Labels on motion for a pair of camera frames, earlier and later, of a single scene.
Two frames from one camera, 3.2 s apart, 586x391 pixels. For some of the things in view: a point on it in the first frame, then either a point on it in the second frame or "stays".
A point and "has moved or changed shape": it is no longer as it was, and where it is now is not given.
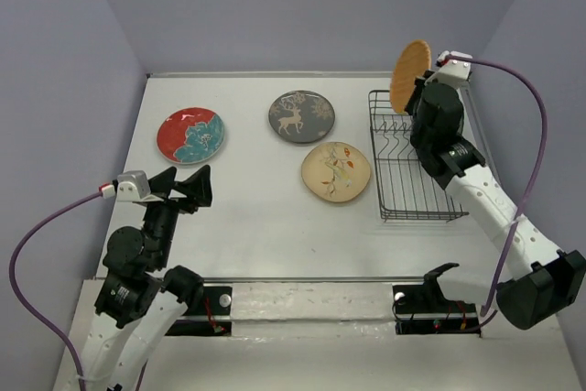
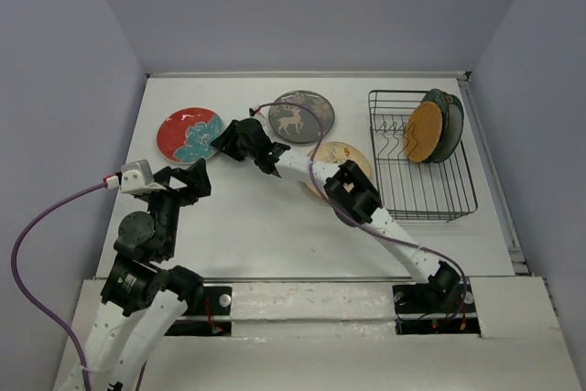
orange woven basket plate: [413, 59] has moved or changed shape
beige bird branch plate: [336, 171] stays
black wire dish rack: [406, 190] stays
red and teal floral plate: [190, 135] stays
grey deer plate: [302, 116] stays
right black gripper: [421, 81] -> [226, 141]
